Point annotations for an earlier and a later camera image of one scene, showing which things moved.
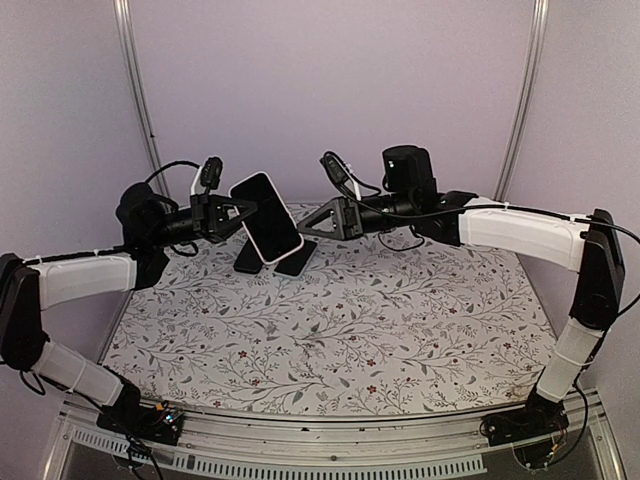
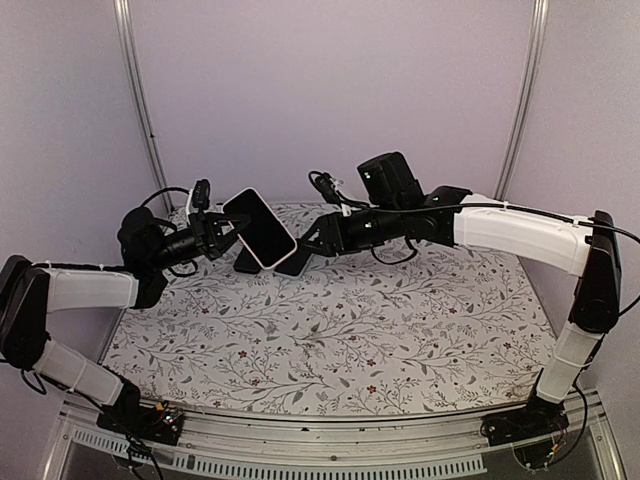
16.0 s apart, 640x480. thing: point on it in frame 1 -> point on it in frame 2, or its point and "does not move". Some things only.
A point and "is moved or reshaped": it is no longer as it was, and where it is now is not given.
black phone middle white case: (294, 266) does not move
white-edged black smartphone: (265, 218) is moved or reshaped
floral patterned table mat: (378, 323) does not move
